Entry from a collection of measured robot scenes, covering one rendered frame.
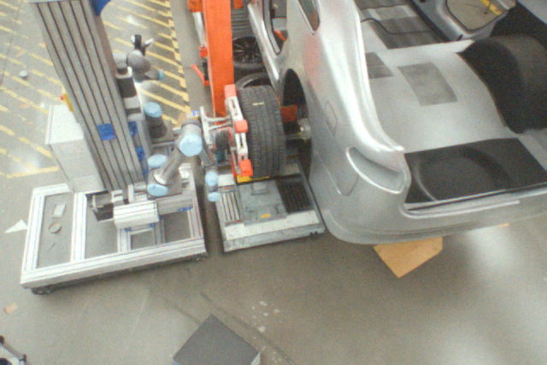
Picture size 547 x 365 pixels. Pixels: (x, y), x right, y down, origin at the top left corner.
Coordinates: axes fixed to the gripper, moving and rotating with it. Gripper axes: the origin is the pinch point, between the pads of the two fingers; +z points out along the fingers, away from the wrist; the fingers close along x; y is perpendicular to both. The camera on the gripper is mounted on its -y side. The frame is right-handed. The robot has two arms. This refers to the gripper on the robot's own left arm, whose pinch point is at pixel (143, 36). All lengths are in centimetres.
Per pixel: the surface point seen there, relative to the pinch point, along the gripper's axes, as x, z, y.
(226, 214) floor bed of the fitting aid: 76, -73, 113
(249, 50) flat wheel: 84, 105, 68
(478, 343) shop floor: 257, -176, 90
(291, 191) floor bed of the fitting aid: 131, -51, 101
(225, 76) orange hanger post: 63, -24, 8
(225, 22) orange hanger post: 59, -23, -35
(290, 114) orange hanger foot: 120, -11, 47
